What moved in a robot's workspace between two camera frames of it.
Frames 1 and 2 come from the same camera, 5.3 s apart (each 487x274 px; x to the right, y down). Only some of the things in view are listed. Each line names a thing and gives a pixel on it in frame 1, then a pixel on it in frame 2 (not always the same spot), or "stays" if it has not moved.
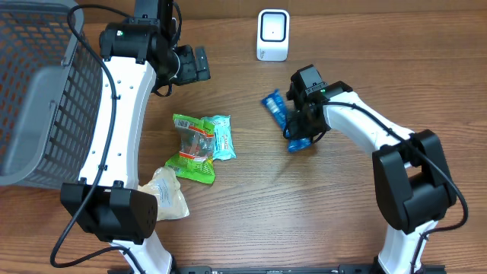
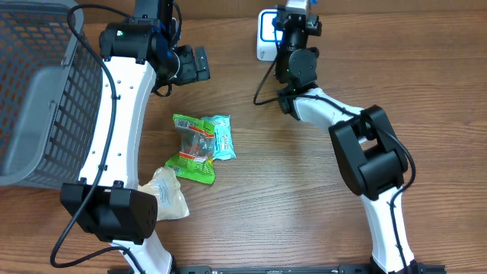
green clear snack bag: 195,159 stays
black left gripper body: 187,71 stays
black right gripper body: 300,125 → 291,30
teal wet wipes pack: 224,147 stays
